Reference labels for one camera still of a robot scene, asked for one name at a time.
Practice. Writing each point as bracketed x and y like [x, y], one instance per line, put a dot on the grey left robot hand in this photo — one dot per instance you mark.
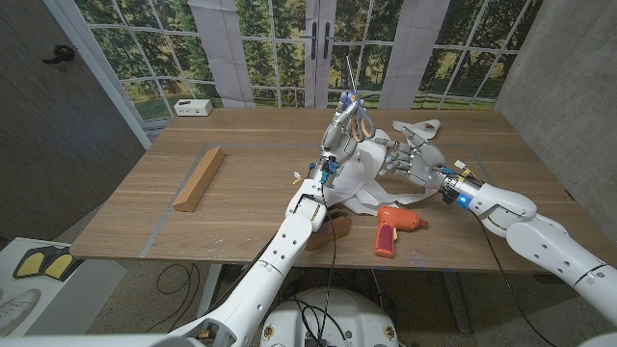
[340, 142]

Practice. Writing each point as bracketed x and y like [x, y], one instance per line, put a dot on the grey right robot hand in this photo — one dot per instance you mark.
[424, 166]

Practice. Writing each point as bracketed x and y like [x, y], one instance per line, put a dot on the grey and tan scissors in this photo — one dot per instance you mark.
[362, 112]

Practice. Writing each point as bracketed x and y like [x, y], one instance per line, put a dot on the white receipt paper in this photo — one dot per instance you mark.
[371, 200]

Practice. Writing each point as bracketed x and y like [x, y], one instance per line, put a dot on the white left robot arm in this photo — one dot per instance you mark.
[270, 270]

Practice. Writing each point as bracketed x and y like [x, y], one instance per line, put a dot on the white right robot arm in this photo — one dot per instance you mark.
[544, 241]

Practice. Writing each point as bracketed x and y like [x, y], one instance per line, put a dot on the orange toy drill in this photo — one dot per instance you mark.
[393, 219]

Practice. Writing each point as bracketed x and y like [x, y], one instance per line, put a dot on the dark brown slotted wooden block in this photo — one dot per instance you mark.
[332, 231]

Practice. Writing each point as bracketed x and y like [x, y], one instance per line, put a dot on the printed window forest backdrop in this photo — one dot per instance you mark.
[289, 48]

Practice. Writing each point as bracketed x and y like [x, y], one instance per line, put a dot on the grey table leg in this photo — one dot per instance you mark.
[458, 303]
[208, 294]

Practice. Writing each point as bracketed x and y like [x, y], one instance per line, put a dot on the long light wooden block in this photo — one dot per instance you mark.
[200, 178]

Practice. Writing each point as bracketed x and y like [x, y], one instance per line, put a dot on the white power strip box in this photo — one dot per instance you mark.
[193, 107]

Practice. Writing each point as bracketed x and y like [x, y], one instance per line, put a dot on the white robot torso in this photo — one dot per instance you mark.
[356, 308]

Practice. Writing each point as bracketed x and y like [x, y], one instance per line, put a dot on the white floor platform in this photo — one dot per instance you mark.
[87, 294]

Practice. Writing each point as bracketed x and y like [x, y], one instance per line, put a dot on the yellow and black foot pedal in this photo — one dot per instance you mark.
[30, 264]

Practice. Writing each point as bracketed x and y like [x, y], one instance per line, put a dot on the white sneaker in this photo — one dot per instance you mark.
[14, 311]

